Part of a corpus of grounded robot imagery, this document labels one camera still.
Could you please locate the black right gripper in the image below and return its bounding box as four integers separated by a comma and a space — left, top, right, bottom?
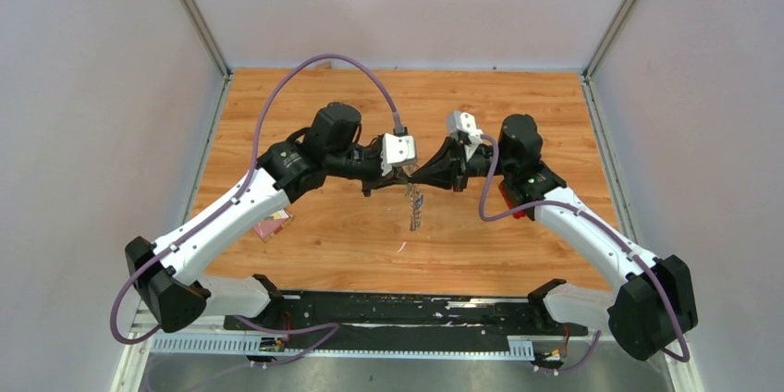
410, 136, 515, 192

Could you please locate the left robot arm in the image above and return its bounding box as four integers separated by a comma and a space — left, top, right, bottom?
126, 103, 416, 333

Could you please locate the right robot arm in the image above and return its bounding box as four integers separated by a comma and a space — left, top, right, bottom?
410, 111, 698, 362

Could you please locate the red playing card box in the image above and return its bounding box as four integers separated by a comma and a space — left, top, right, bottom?
252, 209, 293, 242

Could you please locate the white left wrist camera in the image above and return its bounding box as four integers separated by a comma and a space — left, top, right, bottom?
380, 133, 417, 177

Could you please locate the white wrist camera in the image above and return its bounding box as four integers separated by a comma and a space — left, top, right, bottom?
380, 133, 417, 177
446, 110, 484, 161

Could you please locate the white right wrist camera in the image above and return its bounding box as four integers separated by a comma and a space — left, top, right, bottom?
446, 110, 484, 161

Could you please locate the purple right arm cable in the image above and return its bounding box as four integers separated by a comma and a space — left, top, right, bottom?
477, 133, 692, 364

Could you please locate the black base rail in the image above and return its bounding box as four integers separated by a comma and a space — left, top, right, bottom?
253, 289, 588, 351

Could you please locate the white slotted cable duct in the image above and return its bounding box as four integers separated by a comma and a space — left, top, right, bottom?
150, 332, 535, 361

